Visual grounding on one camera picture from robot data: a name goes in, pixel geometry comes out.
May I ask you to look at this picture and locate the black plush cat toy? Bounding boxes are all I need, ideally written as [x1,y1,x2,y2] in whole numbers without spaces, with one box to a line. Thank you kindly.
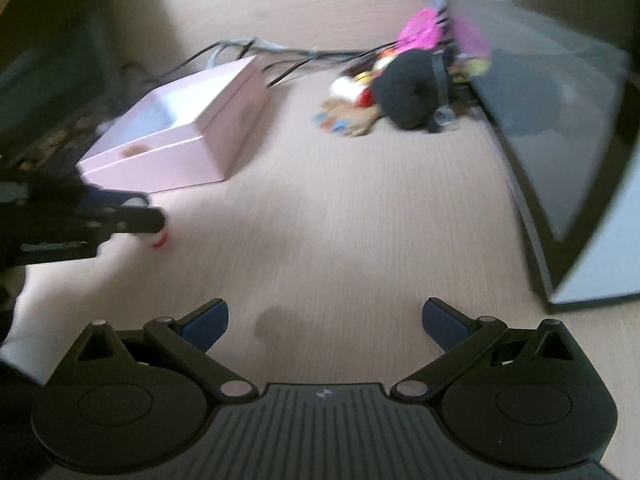
[371,49,457,133]

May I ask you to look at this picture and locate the pink cardboard box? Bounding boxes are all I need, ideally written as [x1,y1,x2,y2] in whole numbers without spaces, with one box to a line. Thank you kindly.
[77,56,268,193]

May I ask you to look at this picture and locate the black computer case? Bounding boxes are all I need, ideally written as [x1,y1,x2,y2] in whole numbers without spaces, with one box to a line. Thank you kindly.
[447,0,639,311]

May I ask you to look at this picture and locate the tan plush paw toy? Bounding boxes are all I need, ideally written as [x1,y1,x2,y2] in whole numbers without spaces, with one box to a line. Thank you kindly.
[314,98,382,138]

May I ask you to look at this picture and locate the black cables bundle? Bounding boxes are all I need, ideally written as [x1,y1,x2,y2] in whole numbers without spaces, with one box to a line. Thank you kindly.
[150,38,392,89]

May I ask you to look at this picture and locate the pink toy net scoop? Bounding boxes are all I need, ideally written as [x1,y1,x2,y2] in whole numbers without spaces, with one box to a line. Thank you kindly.
[395,8,491,58]

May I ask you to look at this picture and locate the small white red-capped bottle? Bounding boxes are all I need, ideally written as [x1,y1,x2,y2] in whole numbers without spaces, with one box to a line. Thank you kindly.
[150,229,169,248]

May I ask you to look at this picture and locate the dark monitor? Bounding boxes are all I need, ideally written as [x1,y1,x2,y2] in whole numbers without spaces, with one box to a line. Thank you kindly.
[1,0,149,167]

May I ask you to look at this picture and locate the yellow toy cupcake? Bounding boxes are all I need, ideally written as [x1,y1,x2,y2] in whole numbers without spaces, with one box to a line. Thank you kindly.
[448,56,491,84]

